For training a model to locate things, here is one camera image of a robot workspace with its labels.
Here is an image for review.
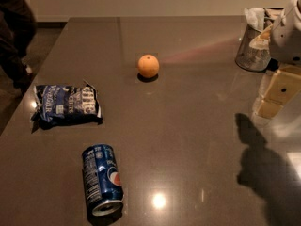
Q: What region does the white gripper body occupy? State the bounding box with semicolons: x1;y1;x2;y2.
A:
269;0;301;65

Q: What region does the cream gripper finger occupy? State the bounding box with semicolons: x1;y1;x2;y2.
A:
253;65;301;119
249;27;272;54

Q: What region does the blue pepsi can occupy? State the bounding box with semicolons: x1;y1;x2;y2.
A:
82;144;123;217

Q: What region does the white crumpled napkin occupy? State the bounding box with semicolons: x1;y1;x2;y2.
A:
244;8;265;31

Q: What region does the wooden tray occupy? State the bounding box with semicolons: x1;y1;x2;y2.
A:
264;8;283;25

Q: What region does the orange fruit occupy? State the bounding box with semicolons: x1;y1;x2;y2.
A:
137;55;160;78

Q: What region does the blue chips bag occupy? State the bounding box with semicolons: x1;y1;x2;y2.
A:
31;84;103;128

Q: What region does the person in dark clothes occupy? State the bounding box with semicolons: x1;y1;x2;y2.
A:
0;0;37;94

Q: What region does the wire mesh cup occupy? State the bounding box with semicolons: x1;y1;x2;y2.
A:
235;25;271;73

